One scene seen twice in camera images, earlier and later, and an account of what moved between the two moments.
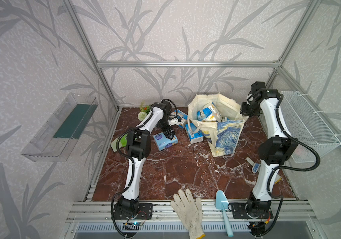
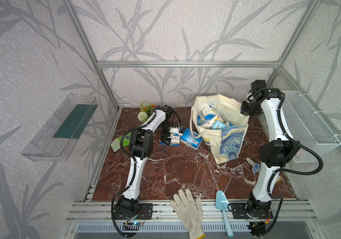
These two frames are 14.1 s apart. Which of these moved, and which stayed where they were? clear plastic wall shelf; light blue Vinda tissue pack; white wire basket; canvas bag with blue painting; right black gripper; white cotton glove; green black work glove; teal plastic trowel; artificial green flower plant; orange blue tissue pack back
Moved: orange blue tissue pack back; light blue Vinda tissue pack; canvas bag with blue painting
Stayed: teal plastic trowel; artificial green flower plant; clear plastic wall shelf; green black work glove; white cotton glove; right black gripper; white wire basket
